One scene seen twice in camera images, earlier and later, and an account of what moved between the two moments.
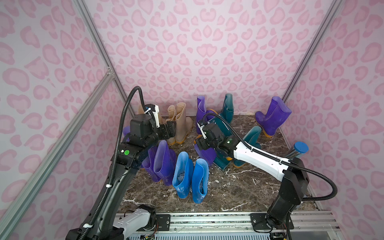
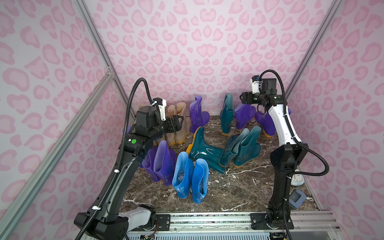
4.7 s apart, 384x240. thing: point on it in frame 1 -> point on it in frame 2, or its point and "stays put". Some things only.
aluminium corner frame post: (11, 219) stays put
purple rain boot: (148, 164) stays put
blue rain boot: (200, 180) stays put
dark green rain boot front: (222, 161) -> (198, 148)
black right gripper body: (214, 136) -> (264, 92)
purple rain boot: (164, 162) stays put
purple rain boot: (209, 154) -> (244, 113)
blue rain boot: (183, 173) stays put
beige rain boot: (171, 111) stays put
